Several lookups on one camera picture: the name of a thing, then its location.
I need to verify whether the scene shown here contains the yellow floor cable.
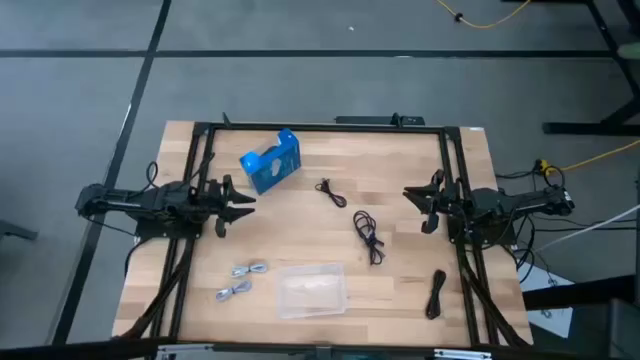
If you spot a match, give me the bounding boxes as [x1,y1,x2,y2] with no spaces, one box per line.
[434,0,532,30]

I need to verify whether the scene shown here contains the black arm power cables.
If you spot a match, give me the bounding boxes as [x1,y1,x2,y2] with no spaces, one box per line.
[494,168,640,284]

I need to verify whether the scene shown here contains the clear plastic bin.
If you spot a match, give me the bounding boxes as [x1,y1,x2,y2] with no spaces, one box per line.
[274,263,349,320]

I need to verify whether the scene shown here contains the blue cardboard box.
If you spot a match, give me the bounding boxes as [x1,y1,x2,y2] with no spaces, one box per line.
[238,128,303,196]

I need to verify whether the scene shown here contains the tightly black braided cable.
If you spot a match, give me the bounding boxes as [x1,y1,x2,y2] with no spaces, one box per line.
[425,269,448,321]

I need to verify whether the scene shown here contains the thin black USB-C cable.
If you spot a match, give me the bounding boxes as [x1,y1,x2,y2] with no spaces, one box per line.
[314,178,348,209]

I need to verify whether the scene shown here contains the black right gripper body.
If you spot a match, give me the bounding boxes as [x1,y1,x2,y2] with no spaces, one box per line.
[422,169,464,235]

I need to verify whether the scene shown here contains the looped black cable with tie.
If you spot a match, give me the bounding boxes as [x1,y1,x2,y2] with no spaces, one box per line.
[352,210,386,267]

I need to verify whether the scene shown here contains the black aluminium table frame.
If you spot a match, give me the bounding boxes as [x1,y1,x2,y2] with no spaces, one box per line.
[112,112,534,351]

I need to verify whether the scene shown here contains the white floor cable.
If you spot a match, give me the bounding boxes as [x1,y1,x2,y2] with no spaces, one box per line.
[534,203,640,252]

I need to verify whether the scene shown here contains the grey USB-C cable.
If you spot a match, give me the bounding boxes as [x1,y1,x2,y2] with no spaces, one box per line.
[230,262,269,279]
[215,279,253,303]

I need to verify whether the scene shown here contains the yellow extension cord with plug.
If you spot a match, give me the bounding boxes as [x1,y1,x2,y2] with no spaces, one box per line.
[535,139,640,177]

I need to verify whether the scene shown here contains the black bar mount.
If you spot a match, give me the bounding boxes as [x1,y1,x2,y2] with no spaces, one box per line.
[334,112,426,127]

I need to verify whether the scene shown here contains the black desk leg frame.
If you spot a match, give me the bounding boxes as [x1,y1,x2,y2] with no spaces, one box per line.
[542,0,640,136]

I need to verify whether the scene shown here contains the white floor sheet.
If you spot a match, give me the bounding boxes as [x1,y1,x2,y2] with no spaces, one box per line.
[519,260,575,339]

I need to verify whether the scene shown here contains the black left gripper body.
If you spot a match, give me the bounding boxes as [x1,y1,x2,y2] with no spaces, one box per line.
[199,174,235,239]

